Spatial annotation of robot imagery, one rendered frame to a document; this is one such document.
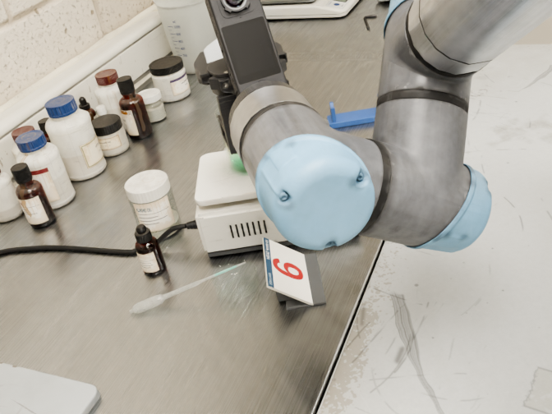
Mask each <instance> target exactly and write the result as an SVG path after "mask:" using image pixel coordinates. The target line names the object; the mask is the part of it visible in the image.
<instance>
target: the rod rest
mask: <svg viewBox="0 0 552 414"><path fill-rule="evenodd" d="M329 106H330V112H331V115H328V116H327V120H328V122H329V126H330V127H332V128H333V129H335V128H340V127H349V126H354V125H359V124H364V123H369V122H374V121H375V111H376V108H368V109H362V110H357V111H352V112H347V113H338V114H335V108H334V103H333V102H329Z"/></svg>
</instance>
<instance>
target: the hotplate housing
mask: <svg viewBox="0 0 552 414"><path fill-rule="evenodd" d="M186 228H187V229H198V230H199V233H200V238H201V241H202V244H203V247H204V250H205V251H208V256H209V257H214V256H219V255H230V254H235V253H241V252H246V251H257V250H262V249H263V242H262V238H263V237H265V238H267V239H269V240H271V241H273V242H277V243H278V244H280V245H283V246H290V245H294V244H292V243H291V242H289V241H288V240H287V239H286V238H284V237H283V236H282V234H281V233H280V232H279V231H278V229H277V228H276V227H275V225H274V223H273V222H272V221H271V220H270V219H269V217H268V216H267V215H266V214H265V212H264V211H263V209H262V208H261V206H260V202H259V201H258V198H255V199H249V200H239V201H233V202H228V203H222V204H217V205H207V206H199V205H196V212H195V220H193V221H190V222H187V223H186Z"/></svg>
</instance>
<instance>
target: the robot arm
mask: <svg viewBox="0 0 552 414"><path fill-rule="evenodd" d="M205 5H206V7H207V10H208V13H209V17H210V20H211V22H212V25H213V27H214V32H215V34H216V37H217V39H216V40H215V41H213V42H212V43H211V44H209V45H208V46H207V47H206V48H205V49H204V51H203V52H200V54H199V55H198V57H197V58H196V60H195V62H194V68H195V74H196V78H197V80H198V82H199V83H200V84H202V85H210V88H211V90H212V91H213V93H214V94H216V95H217V96H216V99H217V102H218V109H219V112H220V115H218V121H219V125H220V129H221V132H222V135H223V138H224V140H225V142H226V144H227V147H228V149H229V151H230V153H231V154H238V156H239V158H240V160H241V162H242V164H243V166H244V168H245V170H246V171H247V172H248V174H249V177H250V179H251V181H252V183H253V185H254V187H255V191H256V195H257V198H258V201H259V202H260V206H261V208H262V209H263V211H264V212H265V214H266V215H267V216H268V217H269V219H270V220H271V221H272V222H273V223H274V225H275V227H276V228H277V229H278V231H279V232H280V233H281V234H282V236H283V237H284V238H286V239H287V240H288V241H289V242H291V243H292V244H294V245H296V246H299V247H301V248H305V249H309V250H323V249H324V248H327V247H331V246H341V245H342V244H344V243H346V242H348V241H350V240H351V239H353V238H354V237H355V236H356V235H361V236H365V237H372V238H376V239H380V240H384V241H387V242H394V243H398V244H403V245H404V246H406V247H408V248H412V249H422V248H423V249H428V250H433V251H443V252H448V253H453V252H455V251H460V250H463V249H465V248H467V247H469V246H470V245H471V244H472V243H473V242H475V241H476V240H477V238H478V237H479V236H480V235H481V234H482V233H483V231H484V229H485V226H486V224H487V223H488V220H489V217H490V212H491V206H492V195H491V193H490V191H489V188H488V182H487V180H486V178H485V177H484V176H483V175H482V174H481V173H480V172H479V171H477V170H475V169H474V168H472V167H471V166H470V165H468V164H466V163H463V160H464V154H465V145H466V137H467V120H468V110H469V101H470V93H471V84H472V76H473V75H474V74H476V73H477V72H478V71H479V70H480V69H482V68H483V67H485V66H486V65H487V64H488V63H489V62H491V61H492V60H493V59H495V58H496V57H498V56H499V55H500V54H501V53H503V52H504V51H505V50H507V49H508V48H510V47H511V46H512V45H514V44H515V43H516V42H517V41H518V40H520V39H521V38H523V37H524V36H525V35H527V34H528V33H530V32H531V31H532V30H534V29H535V28H536V27H537V26H538V25H540V24H541V23H543V22H544V21H546V20H547V19H549V18H550V17H551V16H552V0H390V4H389V13H388V15H387V16H386V19H385V22H384V50H383V57H382V63H381V70H380V78H379V90H378V97H377V104H376V111H375V124H374V130H373V137H372V139H368V138H362V137H359V136H354V135H350V134H347V133H344V132H341V131H337V130H334V129H333V128H332V127H330V126H329V122H328V120H327V119H323V118H322V117H321V116H320V114H319V113H318V112H317V111H315V110H314V109H313V107H312V106H311V105H310V104H309V102H308V101H307V100H306V99H305V97H304V96H303V95H301V94H300V93H298V92H297V91H296V90H295V89H294V88H293V87H291V86H290V85H289V81H288V79H286V76H285V74H284V72H285V71H286V70H287V64H286V62H288V57H287V53H286V52H284V51H283V47H282V46H281V44H279V43H277V42H274V39H273V36H272V34H271V31H270V28H269V24H268V21H267V19H266V15H265V11H264V8H263V6H262V3H261V0H205Z"/></svg>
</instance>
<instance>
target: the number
mask: <svg viewBox="0 0 552 414"><path fill-rule="evenodd" d="M269 246H270V254H271V261H272V269H273V276H274V286H275V287H276V288H280V289H282V290H284V291H286V292H290V293H292V294H294V295H297V296H299V297H302V298H305V299H307V300H308V296H307V290H306V282H305V277H304V272H303V268H302V262H301V254H299V253H297V252H295V251H292V250H289V249H288V248H286V247H283V246H280V245H279V244H276V243H274V242H272V241H269Z"/></svg>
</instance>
